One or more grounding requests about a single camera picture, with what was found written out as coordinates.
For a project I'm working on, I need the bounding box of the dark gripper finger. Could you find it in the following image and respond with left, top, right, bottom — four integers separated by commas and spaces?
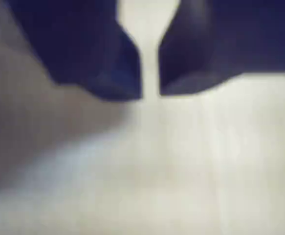
6, 0, 143, 102
157, 0, 285, 96

